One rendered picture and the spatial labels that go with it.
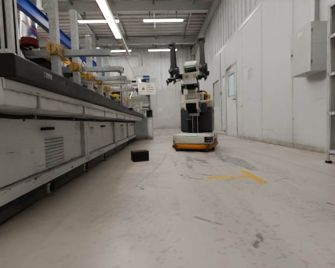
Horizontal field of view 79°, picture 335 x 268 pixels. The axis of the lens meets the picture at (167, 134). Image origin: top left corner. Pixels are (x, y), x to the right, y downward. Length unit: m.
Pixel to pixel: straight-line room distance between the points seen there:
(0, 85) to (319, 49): 3.18
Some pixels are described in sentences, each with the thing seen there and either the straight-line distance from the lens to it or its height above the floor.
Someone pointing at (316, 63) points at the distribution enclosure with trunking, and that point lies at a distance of 3.25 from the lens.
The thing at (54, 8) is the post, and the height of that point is 1.03.
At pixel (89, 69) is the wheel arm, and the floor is 0.81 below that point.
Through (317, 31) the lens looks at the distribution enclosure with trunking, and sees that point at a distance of 3.36.
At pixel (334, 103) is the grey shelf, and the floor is 0.59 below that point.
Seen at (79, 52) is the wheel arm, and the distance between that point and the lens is 1.23.
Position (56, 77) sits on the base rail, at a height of 0.68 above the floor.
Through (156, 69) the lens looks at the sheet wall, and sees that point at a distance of 12.58.
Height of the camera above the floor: 0.45
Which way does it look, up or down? 3 degrees down
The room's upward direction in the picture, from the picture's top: 2 degrees counter-clockwise
